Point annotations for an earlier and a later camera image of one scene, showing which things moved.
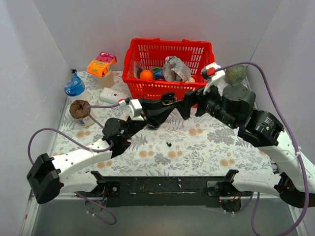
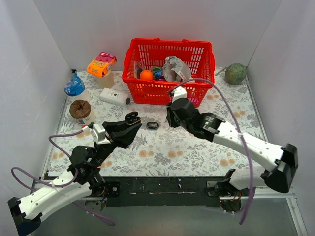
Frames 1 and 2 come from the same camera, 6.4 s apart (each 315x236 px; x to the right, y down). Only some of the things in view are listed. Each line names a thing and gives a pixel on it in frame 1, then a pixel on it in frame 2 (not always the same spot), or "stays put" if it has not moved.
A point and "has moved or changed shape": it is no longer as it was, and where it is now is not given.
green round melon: [236, 73] stays put
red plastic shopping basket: [153, 67] stays put
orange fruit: [146, 74] stays put
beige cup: [107, 81] stays put
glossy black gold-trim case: [168, 98] has moved or changed shape
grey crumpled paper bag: [174, 69] stays put
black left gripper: [146, 111] -> [113, 132]
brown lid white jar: [78, 110] stays put
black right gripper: [194, 101] -> [173, 116]
